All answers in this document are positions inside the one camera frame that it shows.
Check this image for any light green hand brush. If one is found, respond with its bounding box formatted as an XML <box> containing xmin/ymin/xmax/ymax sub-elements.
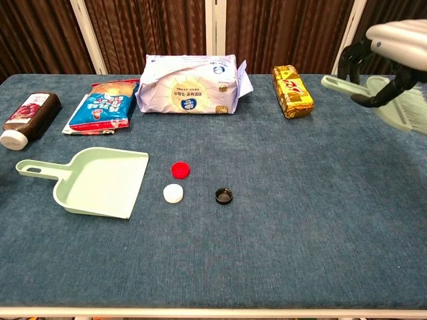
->
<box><xmin>320</xmin><ymin>75</ymin><xmax>427</xmax><ymax>136</ymax></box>

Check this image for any blue table cloth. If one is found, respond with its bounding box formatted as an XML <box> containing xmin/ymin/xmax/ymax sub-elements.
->
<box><xmin>0</xmin><ymin>73</ymin><xmax>427</xmax><ymax>309</ymax></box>

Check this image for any black bottle cap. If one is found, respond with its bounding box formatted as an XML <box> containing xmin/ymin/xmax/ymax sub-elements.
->
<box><xmin>214</xmin><ymin>187</ymin><xmax>234</xmax><ymax>205</ymax></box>

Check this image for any brown pleated partition panel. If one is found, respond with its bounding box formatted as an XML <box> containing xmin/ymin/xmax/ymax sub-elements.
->
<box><xmin>213</xmin><ymin>0</ymin><xmax>368</xmax><ymax>75</ymax></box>
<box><xmin>332</xmin><ymin>0</ymin><xmax>427</xmax><ymax>76</ymax></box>
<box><xmin>69</xmin><ymin>0</ymin><xmax>214</xmax><ymax>75</ymax></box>
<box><xmin>0</xmin><ymin>0</ymin><xmax>108</xmax><ymax>84</ymax></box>

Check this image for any light green dustpan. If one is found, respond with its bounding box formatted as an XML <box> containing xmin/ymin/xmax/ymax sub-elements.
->
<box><xmin>15</xmin><ymin>147</ymin><xmax>150</xmax><ymax>220</ymax></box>

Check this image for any white table frame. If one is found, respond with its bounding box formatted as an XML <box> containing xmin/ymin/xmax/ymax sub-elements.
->
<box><xmin>0</xmin><ymin>306</ymin><xmax>427</xmax><ymax>319</ymax></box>

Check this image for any blue red snack bag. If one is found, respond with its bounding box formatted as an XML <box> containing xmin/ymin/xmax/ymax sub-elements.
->
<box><xmin>68</xmin><ymin>79</ymin><xmax>141</xmax><ymax>131</ymax></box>

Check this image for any red bottle cap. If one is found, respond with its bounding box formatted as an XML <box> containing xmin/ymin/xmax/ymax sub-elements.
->
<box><xmin>170</xmin><ymin>161</ymin><xmax>191</xmax><ymax>180</ymax></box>

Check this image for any gold chocolate bar pack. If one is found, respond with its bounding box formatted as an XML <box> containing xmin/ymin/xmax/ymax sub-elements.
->
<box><xmin>272</xmin><ymin>65</ymin><xmax>316</xmax><ymax>119</ymax></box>

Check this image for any dark juice bottle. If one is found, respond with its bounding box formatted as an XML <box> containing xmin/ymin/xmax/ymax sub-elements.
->
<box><xmin>0</xmin><ymin>92</ymin><xmax>63</xmax><ymax>151</ymax></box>

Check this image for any white tissue pack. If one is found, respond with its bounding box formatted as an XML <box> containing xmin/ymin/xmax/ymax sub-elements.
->
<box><xmin>138</xmin><ymin>54</ymin><xmax>254</xmax><ymax>115</ymax></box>

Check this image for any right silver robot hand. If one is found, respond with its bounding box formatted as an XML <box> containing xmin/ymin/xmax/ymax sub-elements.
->
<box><xmin>338</xmin><ymin>19</ymin><xmax>427</xmax><ymax>108</ymax></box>

